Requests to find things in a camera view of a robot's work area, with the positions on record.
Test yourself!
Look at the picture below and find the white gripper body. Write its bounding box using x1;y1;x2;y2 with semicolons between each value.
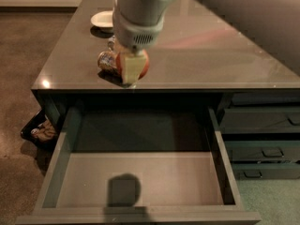
112;8;164;51

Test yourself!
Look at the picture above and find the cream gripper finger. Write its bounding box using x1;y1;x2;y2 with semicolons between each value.
120;52;148;85
108;36;126;53

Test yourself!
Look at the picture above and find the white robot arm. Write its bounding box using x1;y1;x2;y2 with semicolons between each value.
113;0;300;88

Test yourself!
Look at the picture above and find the grey counter cabinet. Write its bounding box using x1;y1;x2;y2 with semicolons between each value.
31;0;300;133

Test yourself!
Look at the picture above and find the open grey top drawer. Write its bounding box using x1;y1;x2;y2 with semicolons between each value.
16;107;261;225

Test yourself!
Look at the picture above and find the closed lower right drawer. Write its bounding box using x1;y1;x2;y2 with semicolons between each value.
225;141;300;162

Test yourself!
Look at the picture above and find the closed drawer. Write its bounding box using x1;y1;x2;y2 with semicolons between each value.
219;107;300;134
232;163;300;180
225;141;300;162

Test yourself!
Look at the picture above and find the closed middle right drawer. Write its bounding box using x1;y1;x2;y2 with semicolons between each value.
219;107;300;134

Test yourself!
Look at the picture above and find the closed bottom right drawer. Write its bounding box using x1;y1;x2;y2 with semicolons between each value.
232;163;300;180

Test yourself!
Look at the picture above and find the brown soda can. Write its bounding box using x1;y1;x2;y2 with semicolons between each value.
97;51;119;76

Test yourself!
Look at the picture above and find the white bowl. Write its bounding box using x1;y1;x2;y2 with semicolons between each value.
91;10;113;33

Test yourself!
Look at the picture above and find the black bin with trash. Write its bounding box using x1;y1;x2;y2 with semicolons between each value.
21;110;58;151

